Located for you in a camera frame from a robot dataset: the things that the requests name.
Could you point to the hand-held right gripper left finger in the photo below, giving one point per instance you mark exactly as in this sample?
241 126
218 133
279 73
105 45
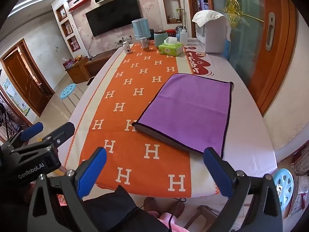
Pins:
93 172

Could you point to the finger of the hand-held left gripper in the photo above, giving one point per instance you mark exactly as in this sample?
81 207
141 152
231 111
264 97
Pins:
31 130
61 133

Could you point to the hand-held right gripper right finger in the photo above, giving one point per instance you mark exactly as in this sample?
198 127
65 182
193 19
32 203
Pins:
217 174

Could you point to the purple towel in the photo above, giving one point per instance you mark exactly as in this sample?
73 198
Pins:
190 111

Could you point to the beige plastic stool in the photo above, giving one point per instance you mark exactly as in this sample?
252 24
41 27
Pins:
205 214

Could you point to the blue round stool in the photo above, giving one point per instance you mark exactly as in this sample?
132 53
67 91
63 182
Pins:
68 90
284 186

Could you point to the person's dark clothing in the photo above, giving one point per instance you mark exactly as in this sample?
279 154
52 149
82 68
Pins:
115 210

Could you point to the white printed tablecloth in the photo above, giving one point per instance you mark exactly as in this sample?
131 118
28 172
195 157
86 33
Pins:
243 125

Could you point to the wooden television cabinet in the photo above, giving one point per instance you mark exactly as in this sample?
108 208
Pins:
82 69

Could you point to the pink fluffy cloth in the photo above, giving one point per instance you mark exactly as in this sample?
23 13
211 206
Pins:
169 223

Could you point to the pink snack package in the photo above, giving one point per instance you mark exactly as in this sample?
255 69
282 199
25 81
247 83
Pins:
68 64

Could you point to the fruit pile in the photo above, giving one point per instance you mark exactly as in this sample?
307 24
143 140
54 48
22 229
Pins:
78 58

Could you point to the orange letter-patterned blanket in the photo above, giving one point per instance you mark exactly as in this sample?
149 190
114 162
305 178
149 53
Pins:
135 94

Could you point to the cardboard boxes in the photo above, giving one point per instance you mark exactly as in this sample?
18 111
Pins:
300 186

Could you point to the white pill bottle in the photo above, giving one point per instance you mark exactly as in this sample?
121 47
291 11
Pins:
126 48

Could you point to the white power strip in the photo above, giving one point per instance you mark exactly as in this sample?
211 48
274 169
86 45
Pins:
123 39

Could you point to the glass cup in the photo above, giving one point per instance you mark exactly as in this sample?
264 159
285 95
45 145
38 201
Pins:
144 46

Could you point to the wooden sliding door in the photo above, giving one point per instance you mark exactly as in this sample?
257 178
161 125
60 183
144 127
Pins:
277 60

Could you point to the black television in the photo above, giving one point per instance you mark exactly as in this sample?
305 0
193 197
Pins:
113 14

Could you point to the blue mini water jug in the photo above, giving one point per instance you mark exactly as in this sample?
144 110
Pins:
140 27

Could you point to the green tissue box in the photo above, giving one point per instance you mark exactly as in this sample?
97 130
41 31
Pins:
170 49

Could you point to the teal canister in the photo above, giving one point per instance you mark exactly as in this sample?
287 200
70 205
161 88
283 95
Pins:
160 40

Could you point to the white water dispenser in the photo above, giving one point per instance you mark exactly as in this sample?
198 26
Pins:
213 37

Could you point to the white plastic bottle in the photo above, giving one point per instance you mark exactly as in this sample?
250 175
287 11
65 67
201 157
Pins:
183 37

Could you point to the white cloth cover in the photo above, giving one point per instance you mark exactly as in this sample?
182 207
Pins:
208 17

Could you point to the wall poster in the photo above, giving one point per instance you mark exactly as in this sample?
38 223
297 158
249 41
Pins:
14 96

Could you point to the wall niche shelving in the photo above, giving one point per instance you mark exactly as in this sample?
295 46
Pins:
68 29
171 7

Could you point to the red wall shelf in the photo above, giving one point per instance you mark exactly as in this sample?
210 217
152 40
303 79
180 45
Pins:
78 4

